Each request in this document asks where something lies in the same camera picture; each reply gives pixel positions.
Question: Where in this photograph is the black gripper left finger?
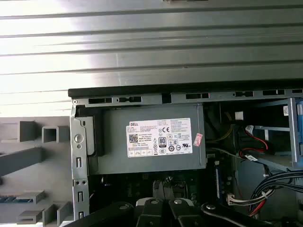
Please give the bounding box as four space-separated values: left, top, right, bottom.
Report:
71 198 164 227

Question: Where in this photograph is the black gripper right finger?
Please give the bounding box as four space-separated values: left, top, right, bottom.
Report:
167 198 263 227

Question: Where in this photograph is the green motherboard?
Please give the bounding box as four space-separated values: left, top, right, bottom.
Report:
89 169 237 213

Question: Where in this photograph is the grey power supply unit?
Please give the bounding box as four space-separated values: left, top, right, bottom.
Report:
89 104 208 176

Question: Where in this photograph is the black open PC case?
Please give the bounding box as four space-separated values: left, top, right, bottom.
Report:
67 82 303 227

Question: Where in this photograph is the grey metal drive cage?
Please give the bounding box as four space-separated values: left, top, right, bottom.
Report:
236 96 303 172

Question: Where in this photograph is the grey parts rack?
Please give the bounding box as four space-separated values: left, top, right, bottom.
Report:
0 115 74 227

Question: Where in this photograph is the blue disk carrier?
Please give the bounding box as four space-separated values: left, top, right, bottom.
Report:
295 98 303 164

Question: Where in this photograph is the black cable bundle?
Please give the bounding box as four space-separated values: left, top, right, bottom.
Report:
250 169 303 219

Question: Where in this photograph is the red thin wire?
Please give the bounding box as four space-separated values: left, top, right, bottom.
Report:
238 136 269 158

